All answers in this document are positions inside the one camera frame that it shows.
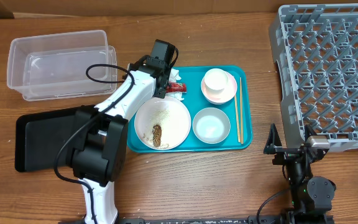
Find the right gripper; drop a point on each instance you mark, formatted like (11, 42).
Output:
(285, 154)

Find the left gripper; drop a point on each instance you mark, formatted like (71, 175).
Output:
(162, 92)

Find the red snack wrapper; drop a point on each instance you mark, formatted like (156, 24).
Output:
(176, 87)

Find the white napkin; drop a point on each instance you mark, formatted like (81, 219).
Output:
(175, 78)

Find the white cup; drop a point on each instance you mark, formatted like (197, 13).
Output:
(215, 80)

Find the black plastic tray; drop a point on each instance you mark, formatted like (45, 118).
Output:
(40, 136)

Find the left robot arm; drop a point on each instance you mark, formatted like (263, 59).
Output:
(97, 175)

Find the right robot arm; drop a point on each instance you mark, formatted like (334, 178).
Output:
(311, 196)

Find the grey dishwasher rack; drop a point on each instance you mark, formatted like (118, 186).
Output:
(315, 47)

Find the large white plate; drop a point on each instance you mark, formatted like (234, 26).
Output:
(173, 117)

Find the brown food scrap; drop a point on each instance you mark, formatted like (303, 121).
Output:
(156, 135)

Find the teal serving tray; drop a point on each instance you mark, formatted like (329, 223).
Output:
(195, 101)

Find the grey bowl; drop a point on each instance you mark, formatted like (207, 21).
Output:
(211, 125)

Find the left wooden chopstick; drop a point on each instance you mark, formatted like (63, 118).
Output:
(237, 119)

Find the clear plastic bin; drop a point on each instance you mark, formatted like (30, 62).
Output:
(65, 65)

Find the brown cardboard backdrop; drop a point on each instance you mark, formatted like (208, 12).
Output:
(10, 8)

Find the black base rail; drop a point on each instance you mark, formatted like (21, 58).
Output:
(194, 221)

